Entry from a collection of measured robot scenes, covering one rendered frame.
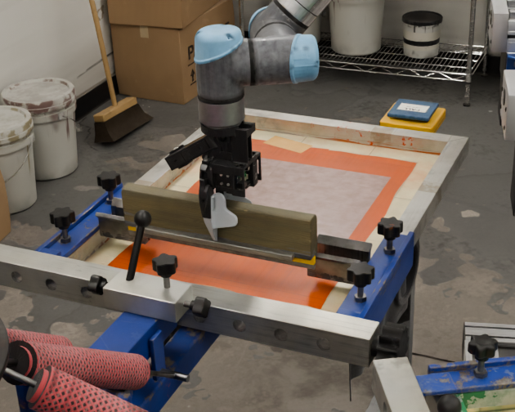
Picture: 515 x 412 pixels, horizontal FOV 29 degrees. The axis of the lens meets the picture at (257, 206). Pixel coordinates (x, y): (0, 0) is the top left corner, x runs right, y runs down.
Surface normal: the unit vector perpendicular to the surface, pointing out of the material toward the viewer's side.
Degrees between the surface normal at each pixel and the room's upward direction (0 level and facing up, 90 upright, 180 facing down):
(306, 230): 90
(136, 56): 90
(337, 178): 0
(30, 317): 0
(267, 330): 90
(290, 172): 0
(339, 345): 90
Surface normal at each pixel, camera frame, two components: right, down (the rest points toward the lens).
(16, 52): 0.92, 0.15
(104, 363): 0.91, -0.30
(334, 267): -0.40, 0.44
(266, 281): -0.04, -0.89
